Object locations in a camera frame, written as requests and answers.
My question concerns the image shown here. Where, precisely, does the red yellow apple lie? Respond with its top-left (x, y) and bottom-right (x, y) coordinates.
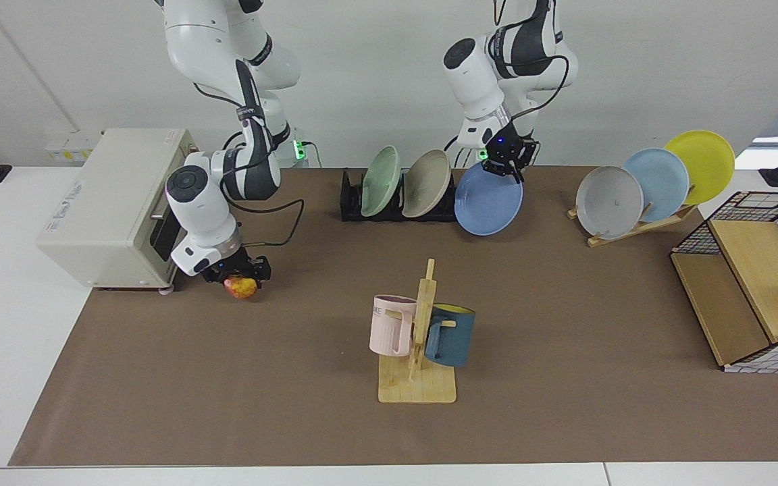
top-left (224, 275), bottom-right (259, 300)

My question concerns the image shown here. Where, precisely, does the beige plate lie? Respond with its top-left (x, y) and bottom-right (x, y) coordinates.
top-left (402, 149), bottom-right (452, 219)

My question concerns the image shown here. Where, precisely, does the grey plate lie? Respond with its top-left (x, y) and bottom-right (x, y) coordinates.
top-left (575, 166), bottom-right (644, 240)

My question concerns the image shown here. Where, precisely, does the wooden plate rack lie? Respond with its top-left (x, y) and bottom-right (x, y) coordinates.
top-left (567, 202), bottom-right (697, 248)

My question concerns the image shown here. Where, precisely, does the black dish rack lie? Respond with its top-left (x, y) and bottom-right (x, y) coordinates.
top-left (340, 169), bottom-right (463, 223)

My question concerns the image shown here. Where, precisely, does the pale green plate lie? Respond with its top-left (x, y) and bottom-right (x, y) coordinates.
top-left (361, 145), bottom-right (402, 218)

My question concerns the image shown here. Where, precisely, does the light blue plate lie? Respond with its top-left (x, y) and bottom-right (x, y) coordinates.
top-left (622, 148), bottom-right (690, 223)

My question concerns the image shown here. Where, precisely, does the yellow plate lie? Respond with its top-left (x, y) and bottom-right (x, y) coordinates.
top-left (664, 130), bottom-right (735, 207)

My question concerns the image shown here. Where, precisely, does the brown table cloth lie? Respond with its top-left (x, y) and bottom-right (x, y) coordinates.
top-left (9, 167), bottom-right (778, 466)

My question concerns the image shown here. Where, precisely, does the pink mug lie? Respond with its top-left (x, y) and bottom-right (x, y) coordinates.
top-left (369, 294), bottom-right (418, 357)

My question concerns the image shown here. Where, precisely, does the pale toaster oven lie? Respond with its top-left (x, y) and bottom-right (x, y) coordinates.
top-left (36, 128), bottom-right (201, 294)

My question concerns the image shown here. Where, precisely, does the dark blue mug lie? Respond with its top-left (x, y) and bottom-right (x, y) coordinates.
top-left (424, 304), bottom-right (476, 369)

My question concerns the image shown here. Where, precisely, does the wooden cup stand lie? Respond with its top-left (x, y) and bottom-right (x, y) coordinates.
top-left (378, 259), bottom-right (457, 404)

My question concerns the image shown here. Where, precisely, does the white wall socket box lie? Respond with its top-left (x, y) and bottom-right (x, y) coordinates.
top-left (45, 130), bottom-right (105, 163)

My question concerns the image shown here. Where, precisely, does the wire basket with wooden floor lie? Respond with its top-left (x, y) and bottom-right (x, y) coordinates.
top-left (671, 191), bottom-right (778, 374)

